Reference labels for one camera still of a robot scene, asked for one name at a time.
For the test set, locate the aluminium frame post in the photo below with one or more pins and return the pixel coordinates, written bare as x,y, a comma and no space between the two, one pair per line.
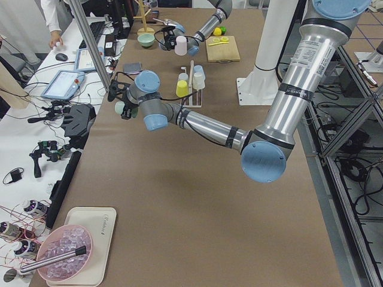
92,47

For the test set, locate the blue plastic cup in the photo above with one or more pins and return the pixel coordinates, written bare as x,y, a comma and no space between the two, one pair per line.
199,68

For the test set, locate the white wire cup rack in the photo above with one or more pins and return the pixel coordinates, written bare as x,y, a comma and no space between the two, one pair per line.
195,100

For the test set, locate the black computer mouse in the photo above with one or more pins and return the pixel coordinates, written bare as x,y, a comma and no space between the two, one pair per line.
61,57

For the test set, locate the beige plastic tray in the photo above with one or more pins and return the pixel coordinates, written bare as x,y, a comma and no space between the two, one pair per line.
99,221

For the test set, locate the black keyboard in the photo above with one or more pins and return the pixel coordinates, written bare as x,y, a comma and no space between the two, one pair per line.
97,29

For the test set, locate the black plastic case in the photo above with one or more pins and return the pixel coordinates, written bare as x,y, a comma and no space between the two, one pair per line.
77,123

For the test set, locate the metal scoop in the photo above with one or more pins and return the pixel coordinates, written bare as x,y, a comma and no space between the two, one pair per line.
166,22

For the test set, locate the green plastic cup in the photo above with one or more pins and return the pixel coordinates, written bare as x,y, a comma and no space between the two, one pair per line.
124,111

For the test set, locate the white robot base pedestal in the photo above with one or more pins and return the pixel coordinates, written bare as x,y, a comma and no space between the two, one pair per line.
261,85

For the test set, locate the pink plastic cup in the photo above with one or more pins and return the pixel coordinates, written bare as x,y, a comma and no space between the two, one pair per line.
181,46

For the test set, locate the blue teach pendant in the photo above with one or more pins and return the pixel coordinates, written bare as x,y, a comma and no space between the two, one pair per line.
64,85

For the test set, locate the pink bowl of ice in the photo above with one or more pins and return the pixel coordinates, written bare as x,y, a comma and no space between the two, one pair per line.
64,239

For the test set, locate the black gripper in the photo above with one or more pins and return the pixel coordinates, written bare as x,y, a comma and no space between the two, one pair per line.
172,39
128,104

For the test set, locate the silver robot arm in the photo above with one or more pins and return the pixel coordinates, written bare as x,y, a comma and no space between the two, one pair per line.
223,10
264,150

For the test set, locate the mint green bowl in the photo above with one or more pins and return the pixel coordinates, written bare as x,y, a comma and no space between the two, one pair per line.
146,40

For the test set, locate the grey folded cloth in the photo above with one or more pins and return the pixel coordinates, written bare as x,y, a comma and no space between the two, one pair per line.
132,68

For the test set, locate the yellow plastic knife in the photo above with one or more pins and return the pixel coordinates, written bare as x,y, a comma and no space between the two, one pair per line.
221,43

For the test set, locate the silver metal scoop handle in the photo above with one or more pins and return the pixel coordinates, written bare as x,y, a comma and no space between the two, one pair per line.
57,258

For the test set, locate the person's hand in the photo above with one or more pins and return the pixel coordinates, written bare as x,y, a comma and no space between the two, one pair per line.
55,39

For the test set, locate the wooden mug tree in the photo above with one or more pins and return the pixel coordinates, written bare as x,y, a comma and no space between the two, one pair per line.
144,10

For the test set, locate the white plastic cup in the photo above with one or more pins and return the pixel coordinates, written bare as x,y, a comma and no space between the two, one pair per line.
198,81

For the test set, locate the wooden cutting board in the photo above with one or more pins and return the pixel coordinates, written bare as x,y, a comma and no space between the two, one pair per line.
222,53

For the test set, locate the grey plastic cup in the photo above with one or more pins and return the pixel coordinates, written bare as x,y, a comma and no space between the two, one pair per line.
183,77

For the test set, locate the whole yellow lemon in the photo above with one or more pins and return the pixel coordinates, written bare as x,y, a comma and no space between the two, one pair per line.
217,32

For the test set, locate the green lime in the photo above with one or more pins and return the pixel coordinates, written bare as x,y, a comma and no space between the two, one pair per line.
222,30

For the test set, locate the yellow plastic cup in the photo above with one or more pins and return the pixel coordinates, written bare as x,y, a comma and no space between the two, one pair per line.
182,88

